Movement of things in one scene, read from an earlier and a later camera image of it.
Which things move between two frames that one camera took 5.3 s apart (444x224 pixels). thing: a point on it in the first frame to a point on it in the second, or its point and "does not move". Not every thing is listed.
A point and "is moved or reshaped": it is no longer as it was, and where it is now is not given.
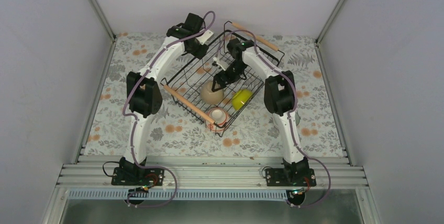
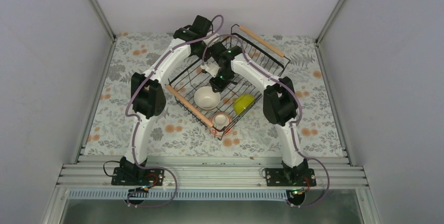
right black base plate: [290, 177] does not move
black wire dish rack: [215, 84] does not move
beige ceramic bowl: [210, 97] is moved or reshaped
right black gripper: [227, 79] does not move
